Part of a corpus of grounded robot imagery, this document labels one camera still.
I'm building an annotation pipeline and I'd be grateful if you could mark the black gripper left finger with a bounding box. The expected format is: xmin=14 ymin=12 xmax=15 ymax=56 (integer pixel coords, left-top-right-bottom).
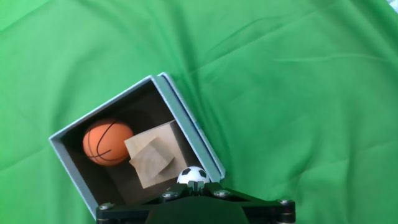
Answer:
xmin=96 ymin=182 xmax=197 ymax=224

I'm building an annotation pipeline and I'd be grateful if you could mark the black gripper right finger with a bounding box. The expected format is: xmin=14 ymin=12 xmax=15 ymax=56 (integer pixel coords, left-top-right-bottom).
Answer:
xmin=195 ymin=182 xmax=296 ymax=224

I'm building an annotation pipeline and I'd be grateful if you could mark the small wooden cube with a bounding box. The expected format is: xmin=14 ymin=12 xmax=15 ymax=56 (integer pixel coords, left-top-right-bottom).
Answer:
xmin=129 ymin=136 xmax=175 ymax=184

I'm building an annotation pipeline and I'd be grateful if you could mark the large wooden block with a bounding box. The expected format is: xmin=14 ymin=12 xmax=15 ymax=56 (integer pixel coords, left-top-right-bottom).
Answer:
xmin=124 ymin=119 xmax=190 ymax=190

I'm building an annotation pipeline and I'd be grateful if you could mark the pale blue gift box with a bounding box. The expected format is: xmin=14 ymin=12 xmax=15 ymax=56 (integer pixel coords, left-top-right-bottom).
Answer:
xmin=48 ymin=72 xmax=226 ymax=220

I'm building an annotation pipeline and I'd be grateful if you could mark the mini soccer ball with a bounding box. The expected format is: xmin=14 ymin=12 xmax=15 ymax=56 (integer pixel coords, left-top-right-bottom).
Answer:
xmin=176 ymin=166 xmax=211 ymax=185

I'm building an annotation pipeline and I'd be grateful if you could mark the orange mini basketball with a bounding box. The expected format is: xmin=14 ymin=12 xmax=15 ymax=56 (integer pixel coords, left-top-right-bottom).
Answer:
xmin=82 ymin=118 xmax=134 ymax=167

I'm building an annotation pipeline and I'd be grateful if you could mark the green cloth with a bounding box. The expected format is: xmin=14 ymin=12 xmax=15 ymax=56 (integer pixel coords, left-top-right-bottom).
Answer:
xmin=0 ymin=0 xmax=398 ymax=224

